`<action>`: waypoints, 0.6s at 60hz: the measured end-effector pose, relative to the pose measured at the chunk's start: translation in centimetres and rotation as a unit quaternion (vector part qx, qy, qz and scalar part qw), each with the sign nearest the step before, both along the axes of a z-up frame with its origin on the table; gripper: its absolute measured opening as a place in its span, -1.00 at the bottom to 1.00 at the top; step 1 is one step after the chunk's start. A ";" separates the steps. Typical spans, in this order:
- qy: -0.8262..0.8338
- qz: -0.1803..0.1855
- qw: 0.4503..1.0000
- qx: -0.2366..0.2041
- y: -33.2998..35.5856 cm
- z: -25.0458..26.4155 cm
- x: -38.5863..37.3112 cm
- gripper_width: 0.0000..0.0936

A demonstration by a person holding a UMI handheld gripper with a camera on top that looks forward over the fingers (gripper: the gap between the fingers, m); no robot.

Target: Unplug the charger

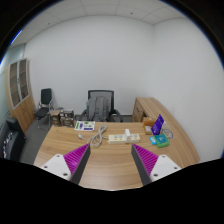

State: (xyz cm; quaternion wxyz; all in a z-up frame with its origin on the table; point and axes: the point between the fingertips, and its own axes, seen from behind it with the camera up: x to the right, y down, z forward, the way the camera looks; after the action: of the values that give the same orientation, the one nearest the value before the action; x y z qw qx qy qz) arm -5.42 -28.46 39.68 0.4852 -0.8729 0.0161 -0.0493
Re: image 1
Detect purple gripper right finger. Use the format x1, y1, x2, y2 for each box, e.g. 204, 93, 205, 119
130, 143, 183, 187

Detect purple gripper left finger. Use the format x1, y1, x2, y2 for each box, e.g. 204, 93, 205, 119
40, 143, 92, 185

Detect white charger plug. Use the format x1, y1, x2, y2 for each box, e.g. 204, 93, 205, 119
125, 129, 131, 143

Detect blue small box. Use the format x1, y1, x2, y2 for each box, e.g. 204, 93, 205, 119
149, 137, 156, 145

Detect green box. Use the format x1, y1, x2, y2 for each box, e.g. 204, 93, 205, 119
154, 134, 170, 148

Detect small brown cardboard box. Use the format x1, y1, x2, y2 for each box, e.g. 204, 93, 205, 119
144, 126, 152, 135

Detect purple box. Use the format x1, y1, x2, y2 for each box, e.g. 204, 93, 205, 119
151, 115, 164, 135

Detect white sheet with coloured stickers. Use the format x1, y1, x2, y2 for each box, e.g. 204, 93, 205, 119
75, 121, 95, 131

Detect white power strip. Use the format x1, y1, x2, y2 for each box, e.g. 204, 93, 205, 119
108, 134, 140, 144

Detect brown cardboard boxes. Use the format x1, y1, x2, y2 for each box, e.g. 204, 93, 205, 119
51, 109, 74, 127

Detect wooden side cabinet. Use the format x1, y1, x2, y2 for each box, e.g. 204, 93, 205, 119
132, 97, 155, 122

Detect grey backpack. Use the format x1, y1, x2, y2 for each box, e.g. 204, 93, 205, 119
86, 96, 109, 122

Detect black visitor chair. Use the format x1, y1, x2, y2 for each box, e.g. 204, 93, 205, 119
34, 88, 53, 129

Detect black office chair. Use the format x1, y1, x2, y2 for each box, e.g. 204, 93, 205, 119
79, 90, 123, 122

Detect black leather sofa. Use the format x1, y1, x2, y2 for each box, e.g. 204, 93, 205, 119
0, 117, 26, 162

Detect wooden bookcase with glass doors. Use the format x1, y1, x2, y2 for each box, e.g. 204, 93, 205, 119
5, 58, 34, 132

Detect white coiled power cable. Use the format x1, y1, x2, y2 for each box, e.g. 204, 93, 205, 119
77, 124, 110, 149

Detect grey coiled cable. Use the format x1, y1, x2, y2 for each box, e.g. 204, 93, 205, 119
161, 128, 175, 140

